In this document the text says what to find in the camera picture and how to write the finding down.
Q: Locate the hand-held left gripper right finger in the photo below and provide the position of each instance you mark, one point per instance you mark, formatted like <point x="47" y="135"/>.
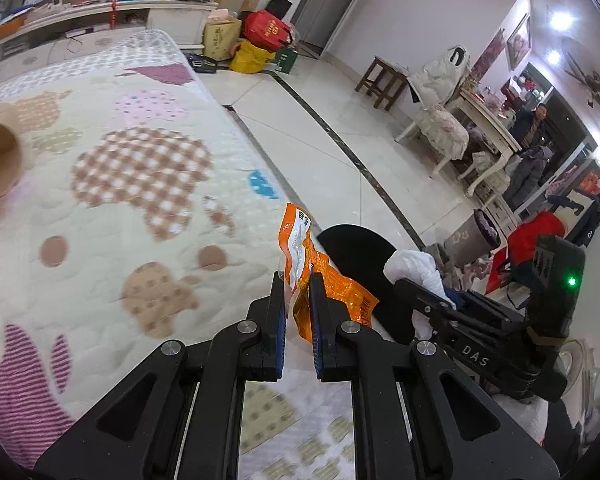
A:
<point x="316" y="330"/>

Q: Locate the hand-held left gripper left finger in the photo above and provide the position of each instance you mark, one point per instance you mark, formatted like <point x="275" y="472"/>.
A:
<point x="280" y="330"/>

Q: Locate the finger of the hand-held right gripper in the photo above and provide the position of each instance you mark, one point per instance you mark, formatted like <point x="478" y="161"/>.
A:
<point x="432" y="325"/>
<point x="430" y="296"/>

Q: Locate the white tissue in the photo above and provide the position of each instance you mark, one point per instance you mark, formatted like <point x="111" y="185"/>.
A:
<point x="412" y="265"/>

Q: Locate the black trash bin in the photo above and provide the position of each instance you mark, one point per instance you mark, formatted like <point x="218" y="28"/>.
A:
<point x="355" y="255"/>

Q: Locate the orange snack packet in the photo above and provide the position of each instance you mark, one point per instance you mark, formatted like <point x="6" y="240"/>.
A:
<point x="295" y="240"/>

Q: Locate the grey printed waste bin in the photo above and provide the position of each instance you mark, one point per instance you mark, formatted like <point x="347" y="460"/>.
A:
<point x="465" y="242"/>

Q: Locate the large red bag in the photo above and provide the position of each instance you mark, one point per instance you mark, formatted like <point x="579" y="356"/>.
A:
<point x="530" y="240"/>

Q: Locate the grey hanging jacket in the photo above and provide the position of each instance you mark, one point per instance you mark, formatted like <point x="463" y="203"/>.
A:
<point x="527" y="175"/>

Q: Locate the white upholstered chair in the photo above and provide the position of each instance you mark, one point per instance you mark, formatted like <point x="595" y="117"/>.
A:
<point x="485" y="170"/>
<point x="440" y="125"/>

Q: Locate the white dining table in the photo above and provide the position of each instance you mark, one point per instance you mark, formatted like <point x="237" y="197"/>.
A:
<point x="485" y="115"/>

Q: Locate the ceiling fan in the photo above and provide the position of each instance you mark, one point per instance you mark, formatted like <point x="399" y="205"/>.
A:
<point x="587" y="82"/>

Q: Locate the dark wooden stool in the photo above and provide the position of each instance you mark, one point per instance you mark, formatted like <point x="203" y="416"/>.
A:
<point x="380" y="80"/>

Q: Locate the ceiling spotlight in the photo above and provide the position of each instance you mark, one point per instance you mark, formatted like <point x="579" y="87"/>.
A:
<point x="553" y="56"/>
<point x="561" y="20"/>

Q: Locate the green box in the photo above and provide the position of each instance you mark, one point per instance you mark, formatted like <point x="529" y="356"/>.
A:
<point x="287" y="60"/>

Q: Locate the yellow plastic bag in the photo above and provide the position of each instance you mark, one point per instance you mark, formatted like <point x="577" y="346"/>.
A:
<point x="250" y="57"/>

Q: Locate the black tool case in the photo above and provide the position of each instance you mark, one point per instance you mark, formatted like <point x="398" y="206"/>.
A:
<point x="200" y="63"/>

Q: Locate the red zipped bag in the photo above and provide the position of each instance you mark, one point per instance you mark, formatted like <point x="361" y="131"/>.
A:
<point x="267" y="30"/>

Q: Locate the cardboard box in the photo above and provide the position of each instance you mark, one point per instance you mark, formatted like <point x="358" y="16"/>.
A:
<point x="220" y="35"/>

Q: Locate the brown paper cup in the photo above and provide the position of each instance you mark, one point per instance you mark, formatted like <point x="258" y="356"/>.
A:
<point x="0" y="160"/>

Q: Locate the white low cabinet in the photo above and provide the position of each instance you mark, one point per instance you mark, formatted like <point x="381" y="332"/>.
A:
<point x="155" y="15"/>

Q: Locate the framed wall picture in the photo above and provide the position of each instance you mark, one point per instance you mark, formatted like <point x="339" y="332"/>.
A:
<point x="517" y="37"/>

